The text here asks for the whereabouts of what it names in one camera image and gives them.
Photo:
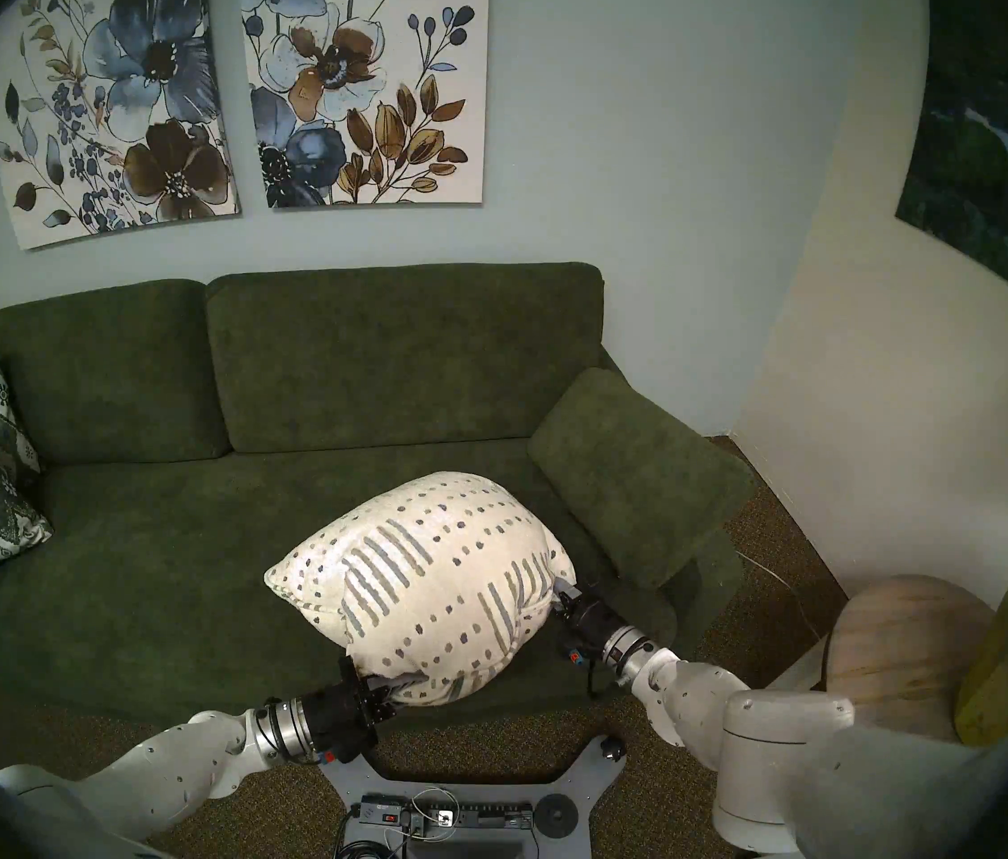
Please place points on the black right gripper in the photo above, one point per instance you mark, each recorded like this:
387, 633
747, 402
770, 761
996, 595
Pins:
589, 625

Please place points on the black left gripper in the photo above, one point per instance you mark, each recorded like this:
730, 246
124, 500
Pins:
343, 714

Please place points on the cream cushion with grey stripes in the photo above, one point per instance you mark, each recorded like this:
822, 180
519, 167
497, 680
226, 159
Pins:
441, 580

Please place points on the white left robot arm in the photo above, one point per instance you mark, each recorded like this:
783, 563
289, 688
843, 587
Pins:
173, 768

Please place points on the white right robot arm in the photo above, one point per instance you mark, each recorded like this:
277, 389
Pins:
781, 732

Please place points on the black power strip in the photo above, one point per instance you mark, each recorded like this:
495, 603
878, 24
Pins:
495, 814

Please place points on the black round knob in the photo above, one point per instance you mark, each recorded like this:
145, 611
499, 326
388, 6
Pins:
555, 815

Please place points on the dark green sofa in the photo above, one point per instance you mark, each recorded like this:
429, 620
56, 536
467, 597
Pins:
199, 526

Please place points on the floral canvas with brown leaves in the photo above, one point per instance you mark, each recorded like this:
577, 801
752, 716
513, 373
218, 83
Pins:
361, 88

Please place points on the floral canvas with blue flower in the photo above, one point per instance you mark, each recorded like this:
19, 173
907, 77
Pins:
137, 106

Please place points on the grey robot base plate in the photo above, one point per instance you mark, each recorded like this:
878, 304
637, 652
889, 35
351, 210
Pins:
580, 777

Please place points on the forest waterfall wall picture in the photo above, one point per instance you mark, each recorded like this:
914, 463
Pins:
987, 168

